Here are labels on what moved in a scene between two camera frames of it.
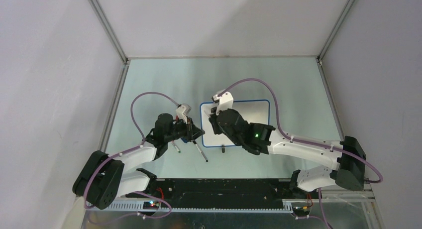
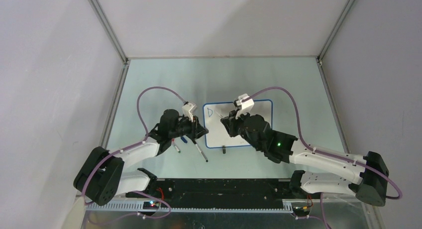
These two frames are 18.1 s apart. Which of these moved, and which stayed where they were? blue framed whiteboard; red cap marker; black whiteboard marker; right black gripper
Moved: right black gripper
Stayed: black whiteboard marker; red cap marker; blue framed whiteboard
